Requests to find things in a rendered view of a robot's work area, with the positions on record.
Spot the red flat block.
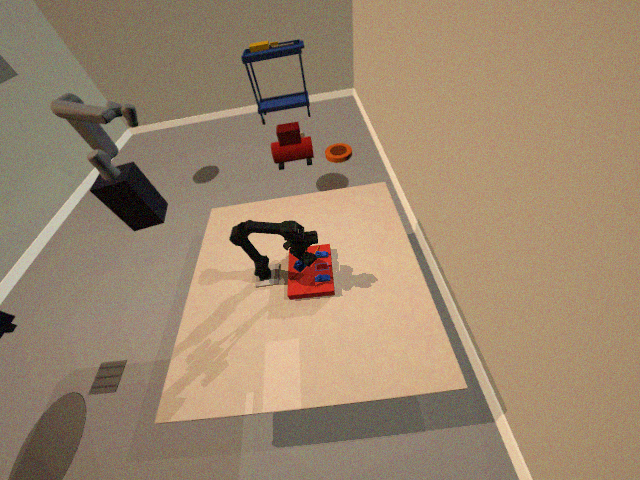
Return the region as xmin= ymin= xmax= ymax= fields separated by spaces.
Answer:
xmin=287 ymin=244 xmax=335 ymax=300

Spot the blue micro servo with orange cable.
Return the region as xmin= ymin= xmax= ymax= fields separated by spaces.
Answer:
xmin=293 ymin=246 xmax=319 ymax=272

